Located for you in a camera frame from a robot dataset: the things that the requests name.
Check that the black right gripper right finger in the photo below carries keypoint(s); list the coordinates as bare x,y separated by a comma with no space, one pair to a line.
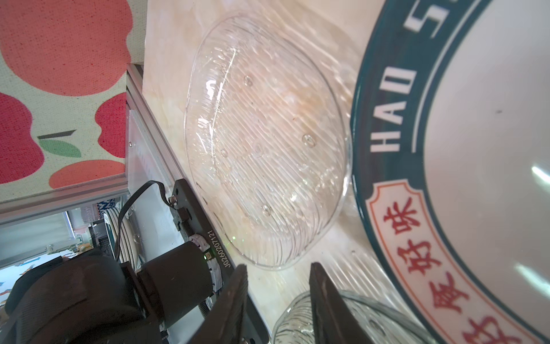
332,320

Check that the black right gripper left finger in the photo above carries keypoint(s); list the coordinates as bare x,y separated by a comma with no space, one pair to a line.
224,323

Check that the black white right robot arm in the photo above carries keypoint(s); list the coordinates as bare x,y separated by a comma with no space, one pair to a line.
94,299

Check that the clear glass plate small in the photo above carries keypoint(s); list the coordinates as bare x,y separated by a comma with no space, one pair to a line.
380,322

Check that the large green rimmed plate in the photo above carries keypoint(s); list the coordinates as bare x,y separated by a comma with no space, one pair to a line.
450,132

